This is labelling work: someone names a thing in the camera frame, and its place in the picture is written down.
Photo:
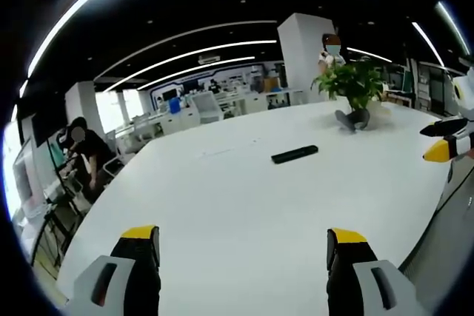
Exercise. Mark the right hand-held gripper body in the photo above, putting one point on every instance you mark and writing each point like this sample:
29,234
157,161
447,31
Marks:
466,94

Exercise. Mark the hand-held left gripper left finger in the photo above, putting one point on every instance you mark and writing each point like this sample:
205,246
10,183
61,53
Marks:
126,268

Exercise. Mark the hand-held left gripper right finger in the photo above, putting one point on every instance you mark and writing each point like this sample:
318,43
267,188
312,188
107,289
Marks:
355,271

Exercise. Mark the black remote control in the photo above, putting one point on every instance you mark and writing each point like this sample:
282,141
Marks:
294,154

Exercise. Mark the green potted plant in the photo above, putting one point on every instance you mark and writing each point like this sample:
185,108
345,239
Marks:
352,94

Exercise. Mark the white cabinet row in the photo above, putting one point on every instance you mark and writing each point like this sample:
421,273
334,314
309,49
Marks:
177,120

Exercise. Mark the white square pillar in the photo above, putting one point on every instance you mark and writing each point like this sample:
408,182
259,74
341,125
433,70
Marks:
296,60

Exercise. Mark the blue storage bin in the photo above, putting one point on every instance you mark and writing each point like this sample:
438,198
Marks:
175,106

